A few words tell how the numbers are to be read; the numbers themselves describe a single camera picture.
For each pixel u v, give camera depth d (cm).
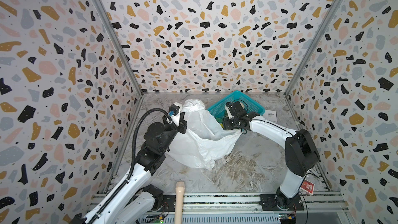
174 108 55
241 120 67
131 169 46
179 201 72
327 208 74
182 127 61
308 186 78
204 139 71
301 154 48
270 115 103
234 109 72
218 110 106
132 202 56
